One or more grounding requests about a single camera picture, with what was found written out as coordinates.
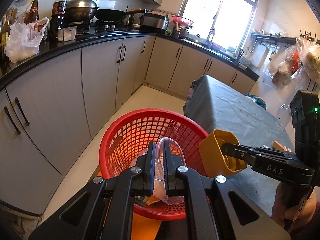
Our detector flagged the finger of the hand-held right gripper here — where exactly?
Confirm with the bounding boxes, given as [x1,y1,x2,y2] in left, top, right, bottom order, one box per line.
[221,142,258,166]
[250,146,298,159]

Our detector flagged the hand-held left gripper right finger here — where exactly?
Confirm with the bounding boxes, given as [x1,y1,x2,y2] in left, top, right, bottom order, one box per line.
[162,141,292,240]

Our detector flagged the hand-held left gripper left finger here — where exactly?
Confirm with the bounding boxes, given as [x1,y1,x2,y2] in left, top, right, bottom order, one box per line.
[29,141,157,240]

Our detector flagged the clear plastic packaging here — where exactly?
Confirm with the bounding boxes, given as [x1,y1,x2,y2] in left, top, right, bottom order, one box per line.
[152,137,187,205]

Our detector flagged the orange paper carton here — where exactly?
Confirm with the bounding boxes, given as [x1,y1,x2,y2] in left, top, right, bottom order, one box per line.
[199,129,248,178]

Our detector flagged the red plastic basket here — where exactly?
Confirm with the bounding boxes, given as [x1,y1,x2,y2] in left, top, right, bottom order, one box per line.
[99,109,209,222]

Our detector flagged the person's right forearm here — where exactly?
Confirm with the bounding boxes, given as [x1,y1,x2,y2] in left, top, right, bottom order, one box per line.
[295,201,320,240]

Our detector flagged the person's right hand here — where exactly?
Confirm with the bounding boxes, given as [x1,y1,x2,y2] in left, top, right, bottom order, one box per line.
[271,185,317,229]

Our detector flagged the tan wooden wedge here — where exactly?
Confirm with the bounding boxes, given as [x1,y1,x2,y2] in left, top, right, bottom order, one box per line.
[271,141,293,152]

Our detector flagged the clear glass pitcher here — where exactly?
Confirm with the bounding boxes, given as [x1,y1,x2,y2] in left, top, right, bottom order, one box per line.
[276,102,294,131]

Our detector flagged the grey tablecloth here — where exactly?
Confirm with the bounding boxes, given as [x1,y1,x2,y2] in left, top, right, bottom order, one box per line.
[184,75,297,208]

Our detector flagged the blue plastic bag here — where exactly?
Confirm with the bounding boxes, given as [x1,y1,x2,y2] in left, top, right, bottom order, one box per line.
[246,92,267,109]

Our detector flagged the hanging plastic bags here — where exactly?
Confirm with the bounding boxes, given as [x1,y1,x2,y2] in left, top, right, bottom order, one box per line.
[266,36,320,91]

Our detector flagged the beige kitchen cabinets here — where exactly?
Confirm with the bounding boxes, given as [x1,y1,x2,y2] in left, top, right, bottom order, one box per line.
[0,36,259,217]

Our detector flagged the kitchen faucet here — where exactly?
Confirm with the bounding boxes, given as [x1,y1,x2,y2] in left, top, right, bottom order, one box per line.
[206,27,216,49]

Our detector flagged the glass pot lid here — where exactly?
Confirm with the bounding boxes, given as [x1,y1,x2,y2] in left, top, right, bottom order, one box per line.
[189,34,208,44]

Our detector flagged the kitchen window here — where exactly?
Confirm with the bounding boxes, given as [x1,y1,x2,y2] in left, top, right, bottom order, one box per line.
[179,0,262,55]

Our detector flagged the red colander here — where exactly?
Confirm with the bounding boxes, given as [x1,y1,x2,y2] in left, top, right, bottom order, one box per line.
[172,16,194,29]

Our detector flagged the silver rice cooker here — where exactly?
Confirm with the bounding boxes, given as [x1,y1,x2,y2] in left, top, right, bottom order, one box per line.
[140,12,169,32]

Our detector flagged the gas stove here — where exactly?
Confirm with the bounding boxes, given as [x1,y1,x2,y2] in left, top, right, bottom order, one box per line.
[75,21,140,34]

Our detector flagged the black kitchen countertop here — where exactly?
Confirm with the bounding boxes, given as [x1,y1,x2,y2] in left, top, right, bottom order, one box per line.
[0,29,260,90]

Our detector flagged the clear plastic container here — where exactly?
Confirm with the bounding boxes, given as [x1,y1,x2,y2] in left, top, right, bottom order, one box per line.
[57,26,77,42]

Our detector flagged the black frying pan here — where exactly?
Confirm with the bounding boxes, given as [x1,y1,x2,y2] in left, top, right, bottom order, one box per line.
[95,8,149,22]

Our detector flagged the metal wok with lid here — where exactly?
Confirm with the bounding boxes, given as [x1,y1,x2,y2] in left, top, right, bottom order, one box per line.
[65,0,99,22]

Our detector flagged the white plastic bag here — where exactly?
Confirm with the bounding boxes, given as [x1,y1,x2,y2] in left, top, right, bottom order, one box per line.
[5,17,50,63]

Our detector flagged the dark bottle yellow cap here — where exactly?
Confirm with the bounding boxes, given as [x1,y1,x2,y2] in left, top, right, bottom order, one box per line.
[49,0,67,40]

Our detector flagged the red label sauce bottle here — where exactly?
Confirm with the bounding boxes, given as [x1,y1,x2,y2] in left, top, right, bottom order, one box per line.
[24,0,42,25]

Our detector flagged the metal wall rack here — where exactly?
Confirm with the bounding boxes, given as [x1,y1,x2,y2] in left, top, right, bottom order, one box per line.
[251,32,297,46]

